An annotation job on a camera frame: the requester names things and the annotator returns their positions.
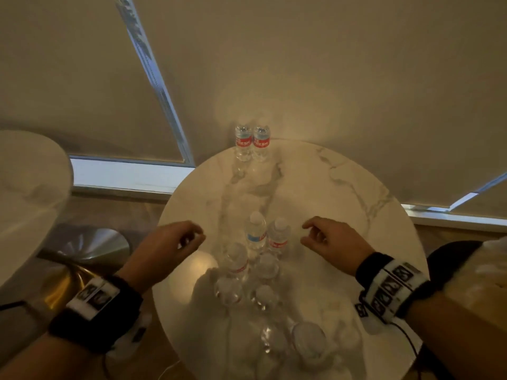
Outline silver round table base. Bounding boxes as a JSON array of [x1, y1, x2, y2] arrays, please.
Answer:
[[39, 226, 132, 269]]

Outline black wrist strap white markers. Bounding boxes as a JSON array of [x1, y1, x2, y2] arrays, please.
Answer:
[[354, 252, 433, 325], [48, 274, 144, 355]]

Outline person's right hand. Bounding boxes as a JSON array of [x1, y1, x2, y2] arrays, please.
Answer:
[[300, 216, 375, 277]]

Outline thin black cable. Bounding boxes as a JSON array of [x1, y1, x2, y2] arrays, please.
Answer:
[[390, 321, 421, 370]]

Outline beige roller blind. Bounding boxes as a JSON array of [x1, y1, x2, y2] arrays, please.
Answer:
[[131, 0, 507, 209], [0, 0, 186, 163]]

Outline person's left forearm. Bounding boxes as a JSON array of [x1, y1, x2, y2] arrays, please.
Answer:
[[0, 331, 109, 380]]

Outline gold round table base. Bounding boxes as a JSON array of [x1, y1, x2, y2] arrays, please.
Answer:
[[43, 263, 101, 311]]

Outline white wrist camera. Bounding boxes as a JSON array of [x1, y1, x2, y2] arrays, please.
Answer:
[[105, 311, 153, 361], [354, 301, 423, 353]]

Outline cluster of clear water bottles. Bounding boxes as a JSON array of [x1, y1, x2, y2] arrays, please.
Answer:
[[214, 211, 330, 366]]

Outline person's left hand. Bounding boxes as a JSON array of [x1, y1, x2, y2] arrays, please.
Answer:
[[118, 220, 207, 294]]

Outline person's right forearm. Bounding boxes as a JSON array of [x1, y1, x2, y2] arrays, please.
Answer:
[[404, 289, 507, 380]]

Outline white round side table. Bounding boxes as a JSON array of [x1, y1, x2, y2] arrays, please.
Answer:
[[0, 130, 74, 287]]

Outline small water bottle red label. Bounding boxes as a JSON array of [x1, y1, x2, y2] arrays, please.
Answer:
[[234, 124, 253, 162], [252, 124, 271, 162]]

